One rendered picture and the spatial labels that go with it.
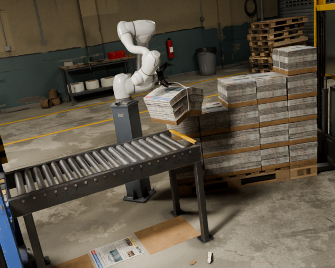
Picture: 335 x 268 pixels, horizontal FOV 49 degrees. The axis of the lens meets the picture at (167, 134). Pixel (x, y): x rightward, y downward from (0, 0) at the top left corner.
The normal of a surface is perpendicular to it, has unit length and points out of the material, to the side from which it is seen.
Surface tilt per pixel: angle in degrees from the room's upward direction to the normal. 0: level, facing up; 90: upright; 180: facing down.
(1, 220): 90
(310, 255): 0
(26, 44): 90
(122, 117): 90
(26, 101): 90
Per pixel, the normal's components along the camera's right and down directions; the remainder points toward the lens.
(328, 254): -0.13, -0.94
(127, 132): -0.44, 0.33
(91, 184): 0.43, 0.22
